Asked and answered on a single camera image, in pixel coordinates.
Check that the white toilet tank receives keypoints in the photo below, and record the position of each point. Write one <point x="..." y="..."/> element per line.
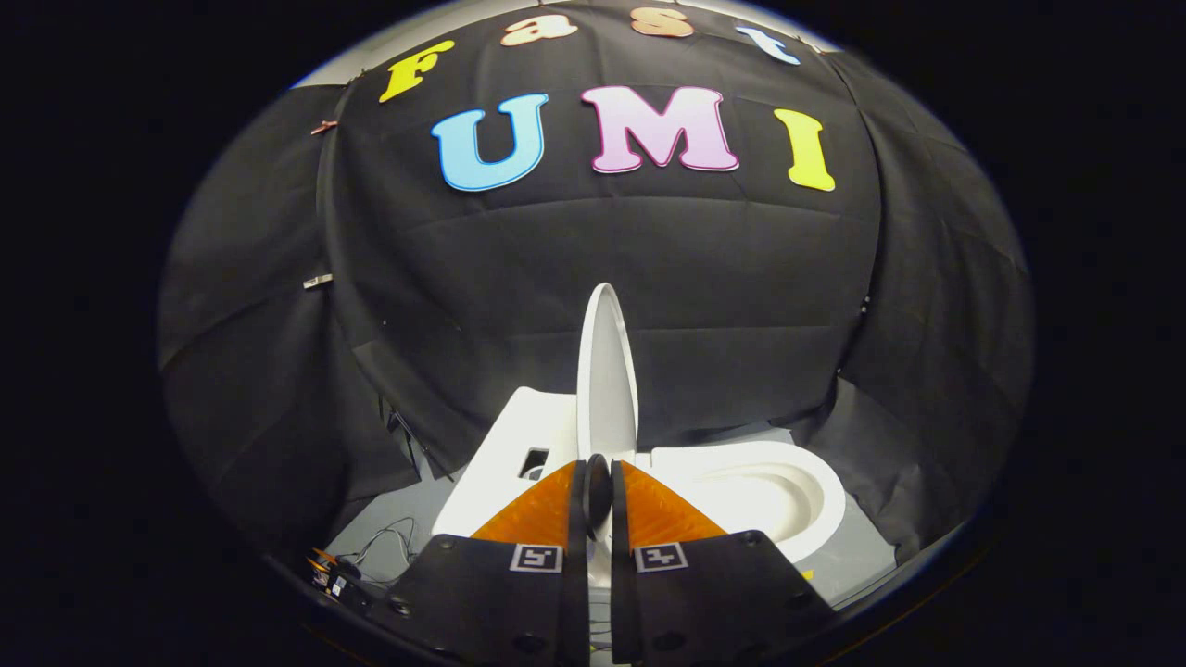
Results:
<point x="500" y="445"/>

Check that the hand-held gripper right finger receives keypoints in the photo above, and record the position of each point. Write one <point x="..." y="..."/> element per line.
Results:
<point x="621" y="574"/>

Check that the silver clip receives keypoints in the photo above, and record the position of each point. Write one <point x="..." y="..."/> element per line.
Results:
<point x="317" y="281"/>

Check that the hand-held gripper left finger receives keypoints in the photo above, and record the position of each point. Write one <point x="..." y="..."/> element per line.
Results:
<point x="578" y="574"/>

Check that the black electronic device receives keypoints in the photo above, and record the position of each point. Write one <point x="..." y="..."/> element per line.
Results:
<point x="335" y="574"/>

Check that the copper clip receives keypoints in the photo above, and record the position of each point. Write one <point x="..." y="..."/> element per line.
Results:
<point x="323" y="127"/>

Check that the white toilet lid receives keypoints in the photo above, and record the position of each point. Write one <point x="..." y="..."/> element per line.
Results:
<point x="607" y="371"/>

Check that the white toilet bowl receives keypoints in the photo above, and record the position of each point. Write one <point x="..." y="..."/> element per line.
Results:
<point x="820" y="491"/>

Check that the black backdrop cloth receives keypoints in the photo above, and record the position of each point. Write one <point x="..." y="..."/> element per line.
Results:
<point x="649" y="259"/>

